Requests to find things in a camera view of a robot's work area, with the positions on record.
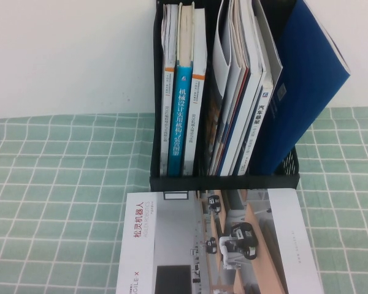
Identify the white automobile suspension book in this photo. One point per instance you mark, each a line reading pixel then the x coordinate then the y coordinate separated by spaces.
pixel 260 116

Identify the blue mechanical design book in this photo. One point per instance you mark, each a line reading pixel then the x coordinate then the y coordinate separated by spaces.
pixel 179 122

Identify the green checked tablecloth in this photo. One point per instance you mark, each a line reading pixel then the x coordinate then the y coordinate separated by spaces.
pixel 49 183

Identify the large blue cover book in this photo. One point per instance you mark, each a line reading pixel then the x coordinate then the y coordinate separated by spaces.
pixel 300 76

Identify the leaning magazines stack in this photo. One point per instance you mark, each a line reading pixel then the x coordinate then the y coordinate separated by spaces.
pixel 236 144

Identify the thin beige edged magazine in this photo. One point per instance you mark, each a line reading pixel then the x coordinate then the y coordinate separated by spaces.
pixel 237 46

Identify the black mesh book holder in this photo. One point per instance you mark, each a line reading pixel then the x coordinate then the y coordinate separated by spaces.
pixel 178 183

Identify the worn white book orange band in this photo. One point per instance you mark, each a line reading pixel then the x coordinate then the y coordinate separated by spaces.
pixel 165 107

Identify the white curled cover magazine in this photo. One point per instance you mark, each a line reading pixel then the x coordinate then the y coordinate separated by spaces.
pixel 222 46

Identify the white AgileX robotics brochure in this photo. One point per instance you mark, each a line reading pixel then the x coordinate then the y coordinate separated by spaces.
pixel 171 229

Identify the dark picture cover magazine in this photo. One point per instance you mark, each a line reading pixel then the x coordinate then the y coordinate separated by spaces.
pixel 213 113

